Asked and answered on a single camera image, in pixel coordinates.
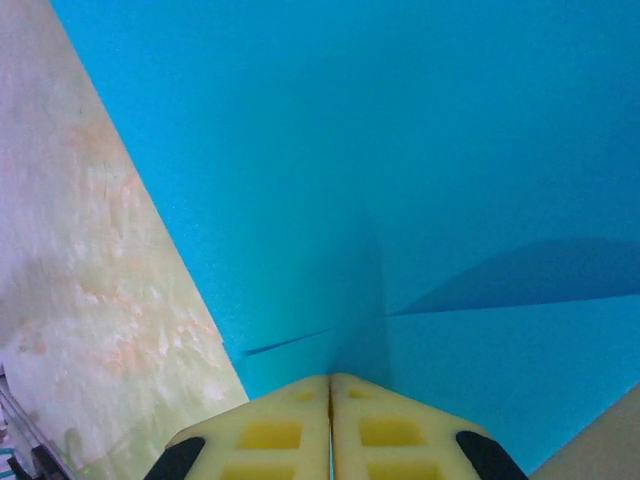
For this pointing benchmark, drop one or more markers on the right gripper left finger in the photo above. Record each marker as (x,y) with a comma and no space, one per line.
(270,440)

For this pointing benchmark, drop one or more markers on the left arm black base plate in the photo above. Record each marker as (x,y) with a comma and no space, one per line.
(47,462)

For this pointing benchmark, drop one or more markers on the long aluminium mounting rail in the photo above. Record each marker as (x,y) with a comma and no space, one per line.
(17,425)

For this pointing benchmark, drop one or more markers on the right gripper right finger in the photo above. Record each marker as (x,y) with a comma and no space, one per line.
(395,440)

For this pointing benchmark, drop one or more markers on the blue cloth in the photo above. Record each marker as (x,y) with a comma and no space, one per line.
(375,175)

